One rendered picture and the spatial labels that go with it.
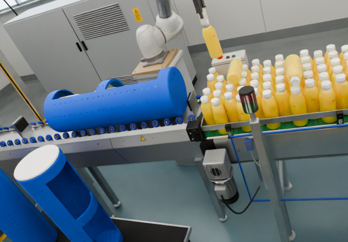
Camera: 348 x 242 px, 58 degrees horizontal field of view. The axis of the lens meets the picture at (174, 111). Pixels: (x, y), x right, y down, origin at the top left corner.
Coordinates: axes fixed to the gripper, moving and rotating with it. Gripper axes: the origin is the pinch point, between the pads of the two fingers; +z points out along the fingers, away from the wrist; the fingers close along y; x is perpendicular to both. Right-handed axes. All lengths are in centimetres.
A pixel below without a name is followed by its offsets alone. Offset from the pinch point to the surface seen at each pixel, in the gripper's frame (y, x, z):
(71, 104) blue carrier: 22, -88, 24
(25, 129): 11, -150, 44
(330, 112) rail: 33, 51, 46
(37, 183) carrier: 65, -98, 44
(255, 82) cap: 18.5, 20.1, 32.8
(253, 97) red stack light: 50, 23, 20
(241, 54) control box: -15.7, 10.9, 32.9
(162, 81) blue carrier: 19.7, -26.0, 21.8
